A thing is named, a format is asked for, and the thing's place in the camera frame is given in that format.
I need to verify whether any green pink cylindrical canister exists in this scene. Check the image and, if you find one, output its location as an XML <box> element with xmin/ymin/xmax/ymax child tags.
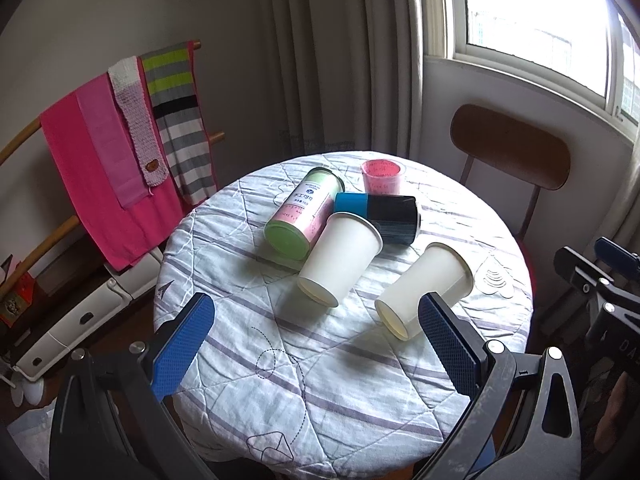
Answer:
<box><xmin>265</xmin><ymin>167</ymin><xmax>345</xmax><ymax>260</ymax></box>

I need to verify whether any white paper cup right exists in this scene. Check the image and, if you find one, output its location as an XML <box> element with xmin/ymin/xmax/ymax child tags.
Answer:
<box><xmin>374</xmin><ymin>242</ymin><xmax>474</xmax><ymax>341</ymax></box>

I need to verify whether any white paper cup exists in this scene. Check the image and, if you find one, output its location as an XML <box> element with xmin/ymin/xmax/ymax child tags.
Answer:
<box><xmin>297</xmin><ymin>212</ymin><xmax>383</xmax><ymax>308</ymax></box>
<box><xmin>374</xmin><ymin>242</ymin><xmax>474</xmax><ymax>341</ymax></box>

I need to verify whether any blue black cylindrical cup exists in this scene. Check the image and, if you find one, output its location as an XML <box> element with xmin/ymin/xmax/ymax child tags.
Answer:
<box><xmin>334</xmin><ymin>192</ymin><xmax>421</xmax><ymax>246</ymax></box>

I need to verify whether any white paper cup left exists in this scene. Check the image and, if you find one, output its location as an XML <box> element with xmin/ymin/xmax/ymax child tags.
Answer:
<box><xmin>297</xmin><ymin>212</ymin><xmax>383</xmax><ymax>308</ymax></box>

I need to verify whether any pink plastic cup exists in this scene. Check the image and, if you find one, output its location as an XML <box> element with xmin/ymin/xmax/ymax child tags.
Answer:
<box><xmin>361</xmin><ymin>159</ymin><xmax>401</xmax><ymax>195</ymax></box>

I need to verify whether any white striped quilted tablecloth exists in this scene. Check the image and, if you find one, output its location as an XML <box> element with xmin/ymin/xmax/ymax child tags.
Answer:
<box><xmin>154</xmin><ymin>151</ymin><xmax>533</xmax><ymax>479</ymax></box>

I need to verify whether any bright pink towel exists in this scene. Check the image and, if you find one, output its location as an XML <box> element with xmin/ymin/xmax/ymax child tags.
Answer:
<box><xmin>40</xmin><ymin>88</ymin><xmax>191</xmax><ymax>271</ymax></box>

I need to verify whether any brown wooden chair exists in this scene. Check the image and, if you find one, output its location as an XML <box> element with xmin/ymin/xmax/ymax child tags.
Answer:
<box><xmin>448</xmin><ymin>103</ymin><xmax>573</xmax><ymax>302</ymax></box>

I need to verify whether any wooden towel rack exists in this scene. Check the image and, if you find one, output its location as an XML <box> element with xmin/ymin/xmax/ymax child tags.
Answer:
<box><xmin>0</xmin><ymin>39</ymin><xmax>227</xmax><ymax>302</ymax></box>

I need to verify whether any light pink cloth strip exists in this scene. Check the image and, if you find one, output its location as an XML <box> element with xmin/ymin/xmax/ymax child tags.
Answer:
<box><xmin>75</xmin><ymin>73</ymin><xmax>149</xmax><ymax>209</ymax></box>

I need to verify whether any green grey striped cloth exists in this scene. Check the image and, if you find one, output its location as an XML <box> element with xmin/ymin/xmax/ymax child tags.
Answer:
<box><xmin>140</xmin><ymin>41</ymin><xmax>217</xmax><ymax>206</ymax></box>

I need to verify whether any white pink knitted scarf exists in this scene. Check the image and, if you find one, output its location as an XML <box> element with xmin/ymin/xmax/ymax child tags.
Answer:
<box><xmin>107</xmin><ymin>56</ymin><xmax>169</xmax><ymax>188</ymax></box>

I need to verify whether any beige curtain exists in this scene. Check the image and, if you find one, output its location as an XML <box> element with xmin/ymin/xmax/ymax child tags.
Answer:
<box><xmin>259</xmin><ymin>0</ymin><xmax>425</xmax><ymax>158</ymax></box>

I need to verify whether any white window frame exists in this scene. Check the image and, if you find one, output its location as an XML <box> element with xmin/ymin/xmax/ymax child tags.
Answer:
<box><xmin>423</xmin><ymin>0</ymin><xmax>639</xmax><ymax>141</ymax></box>

